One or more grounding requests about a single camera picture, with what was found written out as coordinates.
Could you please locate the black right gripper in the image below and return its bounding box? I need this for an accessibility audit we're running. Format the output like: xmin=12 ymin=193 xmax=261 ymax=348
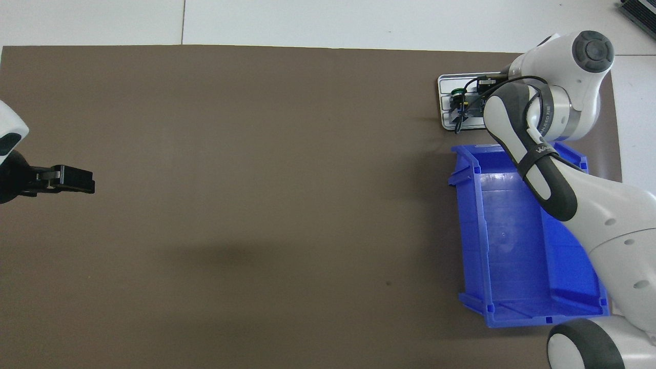
xmin=452 ymin=76 xmax=508 ymax=134

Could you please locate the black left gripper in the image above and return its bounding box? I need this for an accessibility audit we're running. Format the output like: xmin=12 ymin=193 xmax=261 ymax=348
xmin=0 ymin=149 xmax=96 ymax=204

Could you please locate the green push button yellow terminal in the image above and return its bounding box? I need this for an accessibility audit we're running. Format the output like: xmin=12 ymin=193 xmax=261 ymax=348
xmin=450 ymin=88 xmax=469 ymax=125

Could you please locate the grey metal tray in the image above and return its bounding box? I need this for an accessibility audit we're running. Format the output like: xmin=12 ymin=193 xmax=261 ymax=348
xmin=437 ymin=71 xmax=513 ymax=131

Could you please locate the blue plastic storage bin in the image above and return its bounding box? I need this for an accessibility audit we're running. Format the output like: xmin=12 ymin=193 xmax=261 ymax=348
xmin=448 ymin=141 xmax=611 ymax=329

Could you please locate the brown table mat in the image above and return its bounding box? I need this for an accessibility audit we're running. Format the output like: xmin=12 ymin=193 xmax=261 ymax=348
xmin=0 ymin=45 xmax=645 ymax=369

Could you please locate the grey ribbed metal device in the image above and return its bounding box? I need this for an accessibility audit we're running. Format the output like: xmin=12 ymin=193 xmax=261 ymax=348
xmin=618 ymin=0 xmax=656 ymax=34

